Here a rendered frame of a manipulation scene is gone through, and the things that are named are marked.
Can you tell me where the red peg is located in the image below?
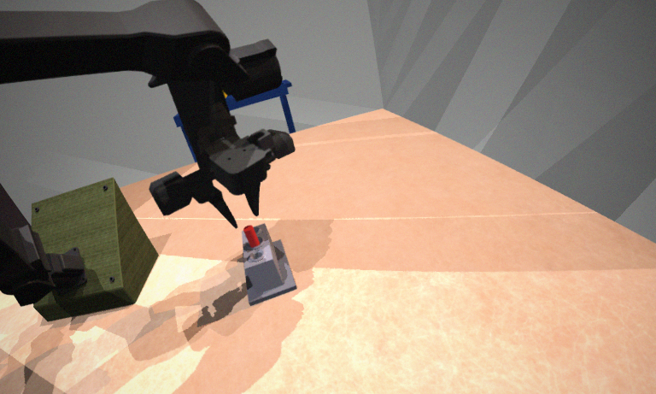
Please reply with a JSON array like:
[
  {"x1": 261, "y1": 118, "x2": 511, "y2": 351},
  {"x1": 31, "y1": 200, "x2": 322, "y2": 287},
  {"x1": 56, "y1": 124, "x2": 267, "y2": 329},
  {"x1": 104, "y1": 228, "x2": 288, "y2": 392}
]
[{"x1": 243, "y1": 225, "x2": 260, "y2": 247}]

